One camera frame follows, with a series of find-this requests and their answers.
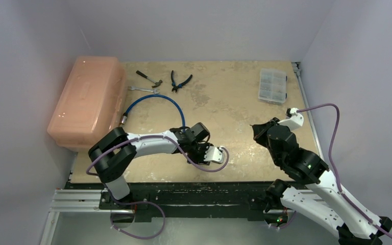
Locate blue cable lock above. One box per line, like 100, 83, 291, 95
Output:
120, 94, 187, 131

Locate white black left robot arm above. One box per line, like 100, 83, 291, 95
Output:
88, 122, 223, 209

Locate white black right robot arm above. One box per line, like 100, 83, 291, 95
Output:
252, 117, 392, 244

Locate clear plastic organizer box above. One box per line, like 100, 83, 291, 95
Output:
258, 68, 287, 105

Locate silver open-end wrench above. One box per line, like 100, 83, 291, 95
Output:
128, 86, 160, 94

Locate black claw hammer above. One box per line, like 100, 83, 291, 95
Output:
136, 70, 163, 88

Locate pink translucent storage bin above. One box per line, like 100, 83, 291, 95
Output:
47, 56, 126, 152

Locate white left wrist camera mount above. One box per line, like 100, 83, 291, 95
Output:
204, 146, 225, 164

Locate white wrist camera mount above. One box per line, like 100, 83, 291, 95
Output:
204, 146, 225, 164
278, 108, 304, 131

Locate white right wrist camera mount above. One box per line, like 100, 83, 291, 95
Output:
278, 108, 304, 131

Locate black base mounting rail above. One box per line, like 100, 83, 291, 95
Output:
99, 181, 283, 222

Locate blue handled pliers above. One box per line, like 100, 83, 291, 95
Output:
170, 70, 193, 93

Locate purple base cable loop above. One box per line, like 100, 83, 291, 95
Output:
106, 189, 166, 241

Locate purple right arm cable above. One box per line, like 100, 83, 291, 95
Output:
297, 103, 392, 245

